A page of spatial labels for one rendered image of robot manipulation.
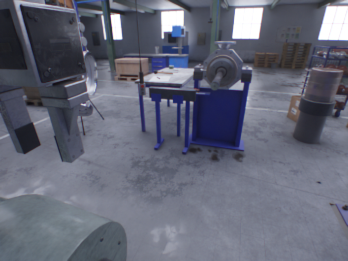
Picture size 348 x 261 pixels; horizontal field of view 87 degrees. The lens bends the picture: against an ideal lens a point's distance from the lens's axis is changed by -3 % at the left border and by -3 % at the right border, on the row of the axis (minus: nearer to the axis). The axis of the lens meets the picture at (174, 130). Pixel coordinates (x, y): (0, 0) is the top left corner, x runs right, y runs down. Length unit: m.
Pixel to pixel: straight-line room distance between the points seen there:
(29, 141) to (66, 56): 0.27
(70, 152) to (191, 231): 1.44
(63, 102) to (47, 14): 0.15
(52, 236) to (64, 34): 0.36
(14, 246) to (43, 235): 0.04
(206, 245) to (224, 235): 0.19
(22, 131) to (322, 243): 2.05
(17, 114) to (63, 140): 0.15
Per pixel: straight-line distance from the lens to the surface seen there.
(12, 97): 0.58
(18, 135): 0.59
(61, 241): 0.40
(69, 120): 0.46
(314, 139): 3.55
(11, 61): 0.43
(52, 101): 0.44
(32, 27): 0.40
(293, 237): 2.00
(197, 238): 1.76
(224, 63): 2.41
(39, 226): 0.44
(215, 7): 8.47
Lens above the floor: 1.45
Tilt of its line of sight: 26 degrees down
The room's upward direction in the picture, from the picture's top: straight up
